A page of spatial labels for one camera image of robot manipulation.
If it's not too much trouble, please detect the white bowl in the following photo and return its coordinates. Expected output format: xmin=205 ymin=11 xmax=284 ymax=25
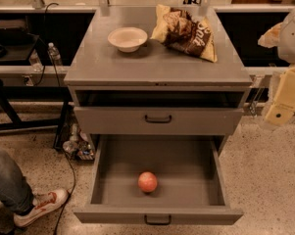
xmin=108 ymin=27 xmax=148 ymax=53

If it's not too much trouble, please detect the clutter pile on floor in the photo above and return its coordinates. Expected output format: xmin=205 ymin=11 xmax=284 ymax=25
xmin=63 ymin=123 xmax=95 ymax=161

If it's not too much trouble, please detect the closed grey middle drawer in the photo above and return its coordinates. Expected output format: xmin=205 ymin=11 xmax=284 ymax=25
xmin=74 ymin=107 xmax=243 ymax=135

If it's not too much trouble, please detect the yellow brown chip bag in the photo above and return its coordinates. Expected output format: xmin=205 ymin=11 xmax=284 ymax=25
xmin=151 ymin=5 xmax=218 ymax=63

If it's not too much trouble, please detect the black floor cable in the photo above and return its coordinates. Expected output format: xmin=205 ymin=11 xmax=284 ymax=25
xmin=52 ymin=150 xmax=77 ymax=235

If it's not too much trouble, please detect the white red sneaker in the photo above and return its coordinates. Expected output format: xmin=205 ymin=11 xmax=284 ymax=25
xmin=14 ymin=188 xmax=69 ymax=228

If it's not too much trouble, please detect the grey drawer cabinet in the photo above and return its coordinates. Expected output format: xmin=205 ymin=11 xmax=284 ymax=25
xmin=65 ymin=7 xmax=251 ymax=149

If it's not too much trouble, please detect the clear plastic water bottle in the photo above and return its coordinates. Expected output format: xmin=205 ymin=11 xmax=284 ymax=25
xmin=48 ymin=42 xmax=63 ymax=68

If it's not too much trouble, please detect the open grey bottom drawer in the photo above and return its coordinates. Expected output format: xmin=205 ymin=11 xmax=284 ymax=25
xmin=74 ymin=135 xmax=243 ymax=225

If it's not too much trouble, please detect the black metal table frame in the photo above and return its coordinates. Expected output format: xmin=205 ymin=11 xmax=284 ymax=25
xmin=0 ymin=79 xmax=72 ymax=150

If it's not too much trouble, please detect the red apple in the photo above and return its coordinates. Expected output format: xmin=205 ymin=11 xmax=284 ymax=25
xmin=138 ymin=171 xmax=158 ymax=193

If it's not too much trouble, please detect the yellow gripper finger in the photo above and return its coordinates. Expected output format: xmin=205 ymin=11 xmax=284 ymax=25
xmin=265 ymin=66 xmax=295 ymax=126

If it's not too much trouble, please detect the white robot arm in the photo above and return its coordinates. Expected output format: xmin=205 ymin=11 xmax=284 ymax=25
xmin=258 ymin=7 xmax=295 ymax=126

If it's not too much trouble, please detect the blue jeans leg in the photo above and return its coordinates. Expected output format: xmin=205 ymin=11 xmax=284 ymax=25
xmin=0 ymin=148 xmax=33 ymax=215

